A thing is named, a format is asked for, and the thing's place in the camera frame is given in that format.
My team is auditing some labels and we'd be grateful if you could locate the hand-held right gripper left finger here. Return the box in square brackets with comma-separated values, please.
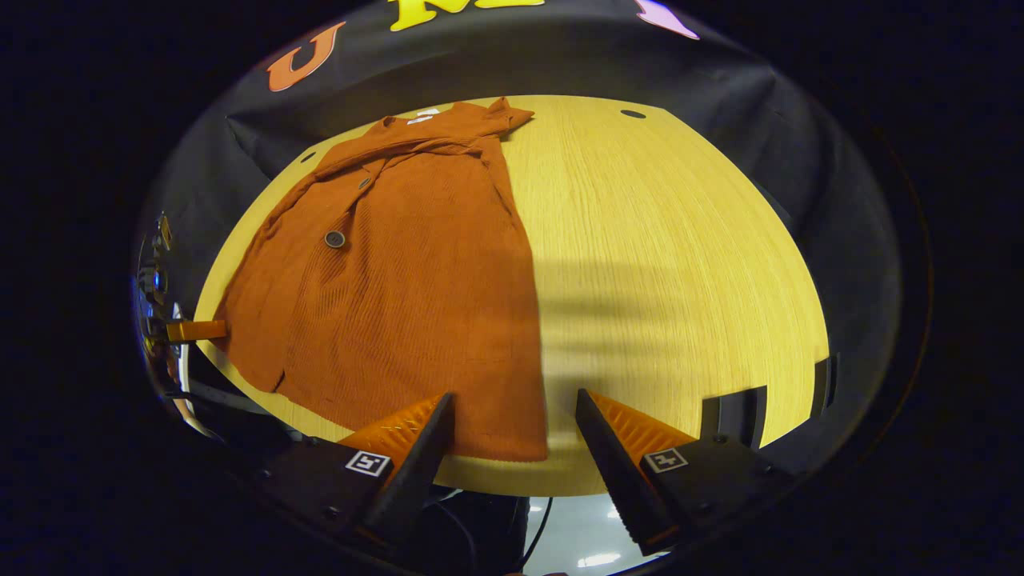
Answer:
[253, 391, 457, 551]

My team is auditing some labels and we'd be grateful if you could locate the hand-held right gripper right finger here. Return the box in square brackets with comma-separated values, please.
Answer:
[574, 389, 802, 558]

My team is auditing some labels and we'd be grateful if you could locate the orange knitted cardigan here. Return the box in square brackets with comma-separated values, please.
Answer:
[214, 98, 549, 463]

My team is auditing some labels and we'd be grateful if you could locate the black backdrop cloth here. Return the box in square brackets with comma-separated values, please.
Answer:
[132, 0, 909, 481]

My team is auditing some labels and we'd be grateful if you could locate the black cable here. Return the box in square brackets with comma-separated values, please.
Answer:
[512, 496, 554, 570]

